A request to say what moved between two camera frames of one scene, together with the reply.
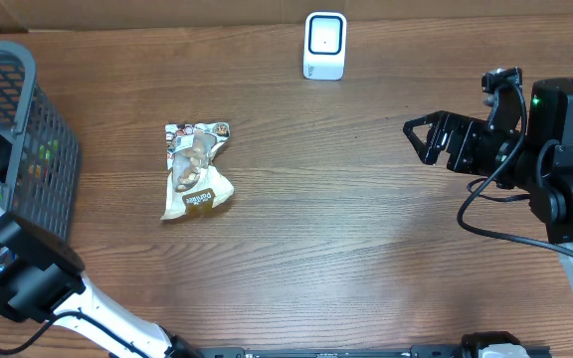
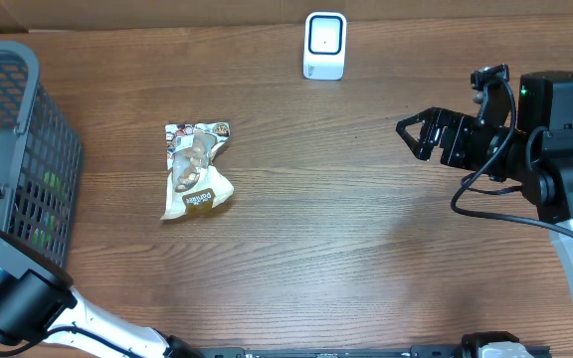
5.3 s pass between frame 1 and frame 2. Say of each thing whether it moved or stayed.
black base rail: stayed
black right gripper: stayed
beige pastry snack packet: stayed
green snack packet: moved
